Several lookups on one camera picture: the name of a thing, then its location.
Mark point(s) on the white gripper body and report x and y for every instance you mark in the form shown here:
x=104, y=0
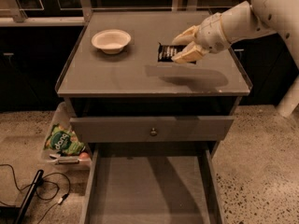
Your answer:
x=211, y=34

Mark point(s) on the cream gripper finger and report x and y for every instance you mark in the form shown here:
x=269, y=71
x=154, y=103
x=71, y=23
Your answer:
x=187, y=36
x=191, y=53

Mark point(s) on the black rxbar chocolate wrapper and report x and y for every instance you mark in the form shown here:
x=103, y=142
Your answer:
x=167, y=52

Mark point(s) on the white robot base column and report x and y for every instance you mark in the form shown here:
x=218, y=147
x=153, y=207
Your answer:
x=290, y=100

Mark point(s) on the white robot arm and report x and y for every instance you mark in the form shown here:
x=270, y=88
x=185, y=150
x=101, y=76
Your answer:
x=248, y=20

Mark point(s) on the grey drawer cabinet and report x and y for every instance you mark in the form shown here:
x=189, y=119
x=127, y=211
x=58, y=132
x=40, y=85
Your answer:
x=134, y=84

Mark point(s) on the grey top drawer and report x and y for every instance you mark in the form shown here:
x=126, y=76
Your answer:
x=137, y=129

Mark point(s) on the brass drawer knob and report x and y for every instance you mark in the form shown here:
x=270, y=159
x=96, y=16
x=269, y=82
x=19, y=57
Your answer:
x=153, y=132

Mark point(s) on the grey open middle drawer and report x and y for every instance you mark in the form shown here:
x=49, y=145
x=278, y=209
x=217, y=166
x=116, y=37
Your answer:
x=153, y=183

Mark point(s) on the white paper bowl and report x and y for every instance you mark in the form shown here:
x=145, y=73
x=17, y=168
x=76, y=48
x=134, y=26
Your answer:
x=111, y=41

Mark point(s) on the green snack bag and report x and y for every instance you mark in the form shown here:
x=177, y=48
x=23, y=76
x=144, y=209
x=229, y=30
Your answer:
x=63, y=141

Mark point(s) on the clear plastic bin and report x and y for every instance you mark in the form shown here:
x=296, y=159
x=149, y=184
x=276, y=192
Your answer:
x=56, y=159

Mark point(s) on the black bar on floor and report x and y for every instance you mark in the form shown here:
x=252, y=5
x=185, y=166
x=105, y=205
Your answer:
x=28, y=197

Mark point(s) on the metal railing frame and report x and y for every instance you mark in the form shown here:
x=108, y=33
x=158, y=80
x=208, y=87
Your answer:
x=40, y=16

